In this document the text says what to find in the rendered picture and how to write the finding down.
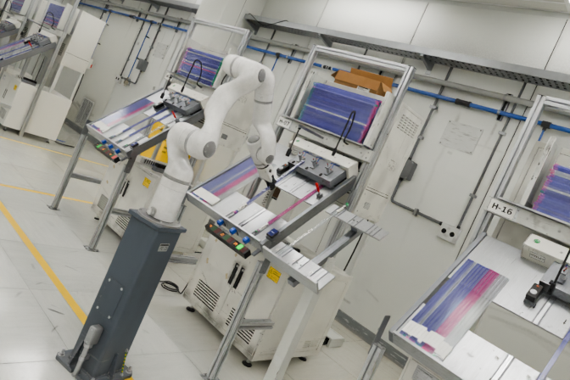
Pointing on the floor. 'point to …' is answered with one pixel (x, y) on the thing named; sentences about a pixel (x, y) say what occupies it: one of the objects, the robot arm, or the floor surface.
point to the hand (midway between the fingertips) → (271, 185)
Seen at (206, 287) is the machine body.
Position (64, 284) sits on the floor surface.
